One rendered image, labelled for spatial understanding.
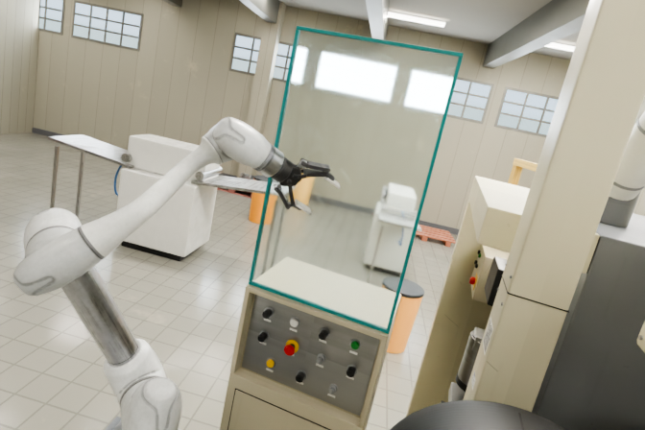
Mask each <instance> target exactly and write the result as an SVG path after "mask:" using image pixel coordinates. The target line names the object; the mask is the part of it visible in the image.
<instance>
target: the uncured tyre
mask: <svg viewBox="0 0 645 430"><path fill-rule="evenodd" d="M518 413H520V414H521V418H522V422H523V427H524V430H566V429H564V428H562V427H561V426H559V425H557V423H555V422H553V421H551V420H549V419H547V418H544V417H541V416H539V415H537V414H534V413H532V412H529V411H526V410H523V409H520V408H517V407H514V406H511V405H507V404H502V403H497V402H490V401H482V400H457V401H449V402H444V403H439V404H435V405H431V406H428V407H425V408H423V409H420V410H418V411H416V412H414V413H412V414H411V415H409V416H407V417H406V418H404V419H402V420H401V421H399V422H398V423H397V424H396V425H395V426H393V427H392V428H391V429H390V430H522V427H521V423H520V418H519V414H518Z"/></svg>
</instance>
